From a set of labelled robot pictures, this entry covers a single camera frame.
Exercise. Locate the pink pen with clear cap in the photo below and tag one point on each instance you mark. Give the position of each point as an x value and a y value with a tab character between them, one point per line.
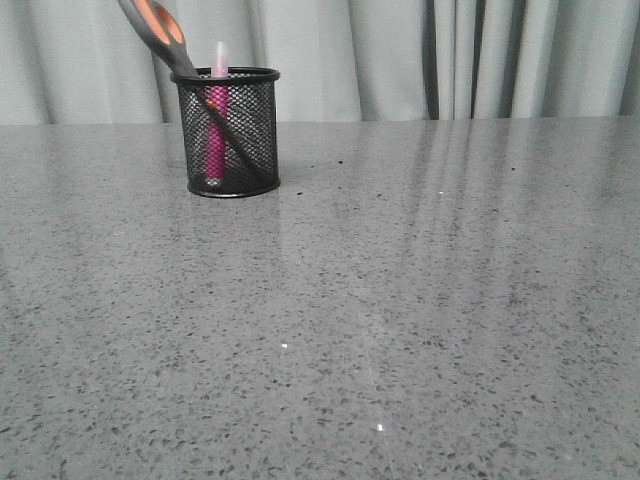
217	98

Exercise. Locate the grey orange scissors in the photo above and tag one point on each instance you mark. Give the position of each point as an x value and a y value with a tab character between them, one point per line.
162	34

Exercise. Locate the black mesh pen bin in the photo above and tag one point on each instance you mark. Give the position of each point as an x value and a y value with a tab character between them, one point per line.
251	115

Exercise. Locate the grey curtain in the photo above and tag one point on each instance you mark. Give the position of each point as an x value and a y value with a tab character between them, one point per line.
80	62

